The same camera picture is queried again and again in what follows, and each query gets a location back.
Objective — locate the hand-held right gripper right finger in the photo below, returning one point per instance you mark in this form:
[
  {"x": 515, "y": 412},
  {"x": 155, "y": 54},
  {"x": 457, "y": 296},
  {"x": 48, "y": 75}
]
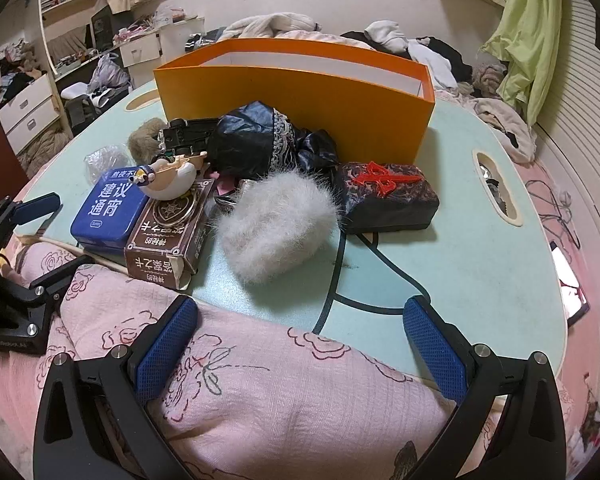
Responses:
[{"x": 435, "y": 347}]

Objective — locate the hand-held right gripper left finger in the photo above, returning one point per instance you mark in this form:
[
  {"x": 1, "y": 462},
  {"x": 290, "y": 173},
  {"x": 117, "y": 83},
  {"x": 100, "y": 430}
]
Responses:
[{"x": 167, "y": 345}]

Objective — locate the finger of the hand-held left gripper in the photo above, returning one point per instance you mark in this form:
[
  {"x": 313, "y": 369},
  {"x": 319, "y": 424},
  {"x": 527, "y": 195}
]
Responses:
[
  {"x": 55, "y": 285},
  {"x": 35, "y": 207}
]

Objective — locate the tan furry ball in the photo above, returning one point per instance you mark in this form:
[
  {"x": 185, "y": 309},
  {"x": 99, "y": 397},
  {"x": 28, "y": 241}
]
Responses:
[{"x": 145, "y": 140}]

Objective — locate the orange cardboard box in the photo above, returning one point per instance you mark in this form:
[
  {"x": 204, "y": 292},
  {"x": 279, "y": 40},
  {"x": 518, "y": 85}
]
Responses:
[{"x": 305, "y": 105}]

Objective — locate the blue metal tin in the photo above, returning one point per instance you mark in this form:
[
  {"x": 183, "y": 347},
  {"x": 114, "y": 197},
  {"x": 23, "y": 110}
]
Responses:
[{"x": 105, "y": 210}]

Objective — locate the teal cartoon lap desk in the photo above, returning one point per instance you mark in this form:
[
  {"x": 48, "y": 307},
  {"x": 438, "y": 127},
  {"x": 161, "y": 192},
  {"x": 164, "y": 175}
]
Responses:
[{"x": 455, "y": 270}]

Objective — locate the clear plastic bag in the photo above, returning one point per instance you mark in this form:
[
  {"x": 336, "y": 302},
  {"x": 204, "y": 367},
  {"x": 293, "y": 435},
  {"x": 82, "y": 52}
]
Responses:
[{"x": 102, "y": 160}]

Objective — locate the white drawer cabinet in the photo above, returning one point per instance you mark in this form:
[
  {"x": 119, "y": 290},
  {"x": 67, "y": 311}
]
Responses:
[{"x": 27, "y": 110}]

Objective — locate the brown printed card box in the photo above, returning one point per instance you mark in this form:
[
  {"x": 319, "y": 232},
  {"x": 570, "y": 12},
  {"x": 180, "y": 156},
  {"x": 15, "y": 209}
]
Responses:
[{"x": 165, "y": 242}]

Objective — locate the pink floral quilt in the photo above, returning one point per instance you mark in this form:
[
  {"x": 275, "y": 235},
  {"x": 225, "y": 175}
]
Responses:
[{"x": 280, "y": 400}]

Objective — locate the white duck figurine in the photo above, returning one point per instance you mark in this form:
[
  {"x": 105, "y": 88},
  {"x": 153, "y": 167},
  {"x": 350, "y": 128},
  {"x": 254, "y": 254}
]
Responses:
[{"x": 172, "y": 180}]

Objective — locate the smartphone with lit screen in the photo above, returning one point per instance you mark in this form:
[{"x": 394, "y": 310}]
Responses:
[{"x": 567, "y": 280}]

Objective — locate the dark box with red emblem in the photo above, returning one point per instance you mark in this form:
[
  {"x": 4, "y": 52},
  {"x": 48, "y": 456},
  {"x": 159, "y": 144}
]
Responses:
[{"x": 390, "y": 205}]

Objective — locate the white plastic bag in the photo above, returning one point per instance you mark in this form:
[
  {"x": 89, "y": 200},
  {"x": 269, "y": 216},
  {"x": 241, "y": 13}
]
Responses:
[{"x": 107, "y": 72}]

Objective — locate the white furry ball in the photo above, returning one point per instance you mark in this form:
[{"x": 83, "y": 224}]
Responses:
[{"x": 275, "y": 225}]

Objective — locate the black plastic gadget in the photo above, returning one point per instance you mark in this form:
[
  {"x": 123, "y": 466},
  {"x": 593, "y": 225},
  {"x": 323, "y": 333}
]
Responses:
[{"x": 187, "y": 135}]

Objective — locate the white drawer unit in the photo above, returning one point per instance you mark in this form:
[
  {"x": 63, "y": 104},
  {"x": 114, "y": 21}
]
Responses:
[{"x": 150, "y": 45}]

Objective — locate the white bookshelf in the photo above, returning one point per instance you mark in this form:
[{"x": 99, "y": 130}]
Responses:
[{"x": 70, "y": 5}]

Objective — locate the black glossy lace-trimmed bag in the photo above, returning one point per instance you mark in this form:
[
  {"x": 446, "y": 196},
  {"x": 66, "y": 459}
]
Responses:
[{"x": 245, "y": 140}]

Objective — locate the tan crumpled garment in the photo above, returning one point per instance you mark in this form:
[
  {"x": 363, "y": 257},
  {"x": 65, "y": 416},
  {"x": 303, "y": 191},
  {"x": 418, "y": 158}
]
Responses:
[{"x": 500, "y": 110}]

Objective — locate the black garment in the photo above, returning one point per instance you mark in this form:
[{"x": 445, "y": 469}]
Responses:
[{"x": 450, "y": 57}]

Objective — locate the white garment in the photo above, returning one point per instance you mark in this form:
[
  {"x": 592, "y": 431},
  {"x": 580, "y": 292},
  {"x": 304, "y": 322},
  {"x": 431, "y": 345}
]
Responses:
[{"x": 420, "y": 55}]

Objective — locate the beige garment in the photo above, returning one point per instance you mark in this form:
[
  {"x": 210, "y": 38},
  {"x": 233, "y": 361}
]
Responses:
[{"x": 270, "y": 25}]

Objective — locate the green cloth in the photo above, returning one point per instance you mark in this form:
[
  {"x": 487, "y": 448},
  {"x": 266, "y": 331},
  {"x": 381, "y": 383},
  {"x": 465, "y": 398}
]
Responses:
[{"x": 525, "y": 35}]

